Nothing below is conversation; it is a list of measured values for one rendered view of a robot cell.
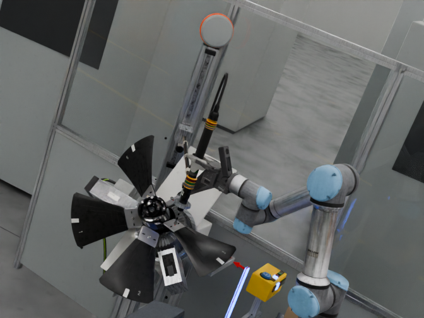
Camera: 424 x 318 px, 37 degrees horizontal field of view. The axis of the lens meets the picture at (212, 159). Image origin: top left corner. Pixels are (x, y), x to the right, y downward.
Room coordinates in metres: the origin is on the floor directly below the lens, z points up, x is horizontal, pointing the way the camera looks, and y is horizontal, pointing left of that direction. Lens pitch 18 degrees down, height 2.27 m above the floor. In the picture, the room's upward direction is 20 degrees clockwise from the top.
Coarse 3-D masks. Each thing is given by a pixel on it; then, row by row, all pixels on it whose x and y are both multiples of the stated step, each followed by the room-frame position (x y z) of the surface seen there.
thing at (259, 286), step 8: (256, 272) 2.44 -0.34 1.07; (272, 272) 2.50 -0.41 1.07; (256, 280) 2.42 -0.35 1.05; (264, 280) 2.40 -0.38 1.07; (280, 280) 2.47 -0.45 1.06; (248, 288) 2.42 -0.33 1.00; (256, 288) 2.41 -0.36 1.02; (264, 288) 2.40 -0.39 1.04; (272, 288) 2.40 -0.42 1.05; (280, 288) 2.52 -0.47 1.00; (256, 296) 2.40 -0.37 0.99; (264, 296) 2.39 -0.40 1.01; (272, 296) 2.45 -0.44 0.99
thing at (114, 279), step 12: (132, 252) 2.25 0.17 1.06; (144, 252) 2.28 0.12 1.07; (120, 264) 2.20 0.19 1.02; (132, 264) 2.22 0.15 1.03; (144, 264) 2.25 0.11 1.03; (108, 276) 2.16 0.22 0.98; (120, 276) 2.18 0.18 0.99; (132, 276) 2.20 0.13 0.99; (144, 276) 2.23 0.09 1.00; (108, 288) 2.14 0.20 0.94; (120, 288) 2.15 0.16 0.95; (132, 288) 2.17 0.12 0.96; (144, 288) 2.20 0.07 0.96; (144, 300) 2.17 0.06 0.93
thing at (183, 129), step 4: (180, 124) 2.99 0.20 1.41; (184, 124) 3.01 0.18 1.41; (188, 124) 3.01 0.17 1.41; (180, 128) 2.93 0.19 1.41; (184, 128) 2.95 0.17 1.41; (188, 128) 2.97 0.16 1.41; (176, 132) 2.97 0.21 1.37; (180, 132) 2.92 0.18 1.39; (184, 132) 2.92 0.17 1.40; (188, 132) 2.92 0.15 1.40; (192, 132) 2.93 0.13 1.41; (176, 136) 2.93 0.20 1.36; (180, 136) 2.92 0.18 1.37; (188, 136) 2.92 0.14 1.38; (176, 140) 2.91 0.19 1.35; (180, 140) 2.92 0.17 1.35; (188, 140) 2.92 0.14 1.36; (188, 144) 2.93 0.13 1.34
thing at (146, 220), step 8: (144, 200) 2.37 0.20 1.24; (152, 200) 2.38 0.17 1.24; (160, 200) 2.37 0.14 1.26; (144, 208) 2.35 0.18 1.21; (160, 208) 2.35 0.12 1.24; (168, 208) 2.46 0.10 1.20; (144, 216) 2.33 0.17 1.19; (152, 216) 2.32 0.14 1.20; (160, 216) 2.32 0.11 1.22; (168, 216) 2.37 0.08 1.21; (144, 224) 2.34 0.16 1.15; (152, 224) 2.31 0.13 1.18; (160, 224) 2.34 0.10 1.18; (160, 232) 2.38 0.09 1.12; (168, 232) 2.39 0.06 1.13
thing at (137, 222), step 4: (128, 208) 2.39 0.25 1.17; (132, 208) 2.39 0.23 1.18; (136, 208) 2.39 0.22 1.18; (124, 212) 2.39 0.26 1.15; (128, 212) 2.39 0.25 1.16; (132, 212) 2.39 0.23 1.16; (136, 212) 2.39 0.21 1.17; (128, 216) 2.39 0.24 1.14; (136, 216) 2.39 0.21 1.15; (128, 220) 2.39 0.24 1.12; (132, 220) 2.39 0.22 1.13; (136, 220) 2.39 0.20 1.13; (140, 220) 2.39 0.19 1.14; (128, 224) 2.39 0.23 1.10; (132, 224) 2.39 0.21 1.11; (136, 224) 2.39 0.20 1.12; (140, 224) 2.39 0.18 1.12
